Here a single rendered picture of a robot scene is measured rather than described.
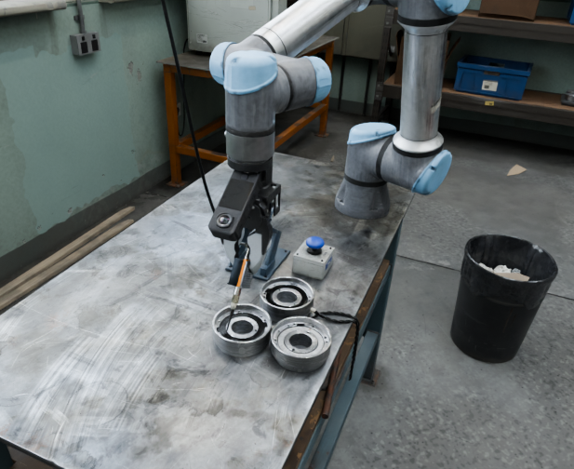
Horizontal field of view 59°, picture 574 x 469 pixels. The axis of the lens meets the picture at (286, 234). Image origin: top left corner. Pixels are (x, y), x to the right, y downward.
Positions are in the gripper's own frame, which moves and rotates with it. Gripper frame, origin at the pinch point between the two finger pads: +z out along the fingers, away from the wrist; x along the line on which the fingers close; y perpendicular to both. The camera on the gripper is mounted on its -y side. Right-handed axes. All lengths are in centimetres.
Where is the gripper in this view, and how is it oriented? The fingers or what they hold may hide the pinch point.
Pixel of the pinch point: (243, 267)
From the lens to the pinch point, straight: 88.8
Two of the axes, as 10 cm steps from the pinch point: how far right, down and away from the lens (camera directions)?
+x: -9.2, -2.3, 3.1
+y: 3.8, -4.6, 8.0
